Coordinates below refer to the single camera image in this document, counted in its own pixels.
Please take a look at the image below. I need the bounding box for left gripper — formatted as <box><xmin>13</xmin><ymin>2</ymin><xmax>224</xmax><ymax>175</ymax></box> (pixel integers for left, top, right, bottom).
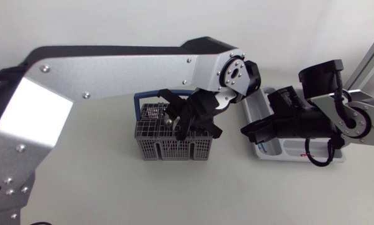
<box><xmin>175</xmin><ymin>88</ymin><xmax>223</xmax><ymax>142</ymax></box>

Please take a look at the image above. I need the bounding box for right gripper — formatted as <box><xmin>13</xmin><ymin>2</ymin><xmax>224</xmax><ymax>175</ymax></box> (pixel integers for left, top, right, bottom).
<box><xmin>240</xmin><ymin>107</ymin><xmax>341</xmax><ymax>145</ymax></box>

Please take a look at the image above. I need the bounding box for grey cutlery tray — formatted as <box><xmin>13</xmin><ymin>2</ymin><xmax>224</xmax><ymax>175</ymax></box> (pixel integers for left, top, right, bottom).
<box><xmin>241</xmin><ymin>87</ymin><xmax>347</xmax><ymax>164</ymax></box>

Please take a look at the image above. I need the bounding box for grey cutlery basket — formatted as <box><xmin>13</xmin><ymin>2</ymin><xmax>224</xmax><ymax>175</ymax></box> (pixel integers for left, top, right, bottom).
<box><xmin>133</xmin><ymin>89</ymin><xmax>214</xmax><ymax>162</ymax></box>

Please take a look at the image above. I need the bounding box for steel spoon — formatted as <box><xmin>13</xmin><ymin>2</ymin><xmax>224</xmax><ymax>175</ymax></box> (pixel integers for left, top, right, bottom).
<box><xmin>164</xmin><ymin>113</ymin><xmax>181</xmax><ymax>129</ymax></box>

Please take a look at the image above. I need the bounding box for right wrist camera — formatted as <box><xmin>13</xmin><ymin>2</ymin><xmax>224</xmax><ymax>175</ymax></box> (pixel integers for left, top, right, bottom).
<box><xmin>266</xmin><ymin>86</ymin><xmax>306</xmax><ymax>112</ymax></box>

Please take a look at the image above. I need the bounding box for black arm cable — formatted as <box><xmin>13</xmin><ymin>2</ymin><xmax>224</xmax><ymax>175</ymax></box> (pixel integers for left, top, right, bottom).
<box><xmin>305</xmin><ymin>137</ymin><xmax>336</xmax><ymax>168</ymax></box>

